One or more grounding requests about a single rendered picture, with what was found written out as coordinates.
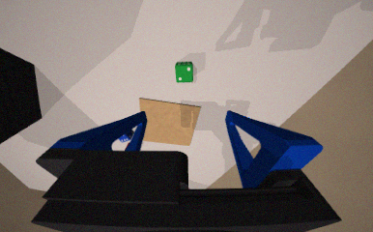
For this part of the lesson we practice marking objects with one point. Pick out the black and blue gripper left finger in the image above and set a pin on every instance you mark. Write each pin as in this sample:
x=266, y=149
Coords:
x=101, y=138

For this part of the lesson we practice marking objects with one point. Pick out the blue die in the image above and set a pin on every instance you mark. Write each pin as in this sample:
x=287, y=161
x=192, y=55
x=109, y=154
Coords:
x=127, y=136

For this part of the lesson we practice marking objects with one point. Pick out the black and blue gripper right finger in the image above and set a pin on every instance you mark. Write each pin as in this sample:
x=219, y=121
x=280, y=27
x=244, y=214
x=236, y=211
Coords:
x=281, y=149

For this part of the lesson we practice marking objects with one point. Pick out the green dice with white pips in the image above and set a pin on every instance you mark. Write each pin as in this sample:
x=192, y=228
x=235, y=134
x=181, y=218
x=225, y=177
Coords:
x=184, y=71

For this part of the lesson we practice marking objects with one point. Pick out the tan flat mat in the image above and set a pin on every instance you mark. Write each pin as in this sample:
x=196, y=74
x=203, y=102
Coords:
x=169, y=122

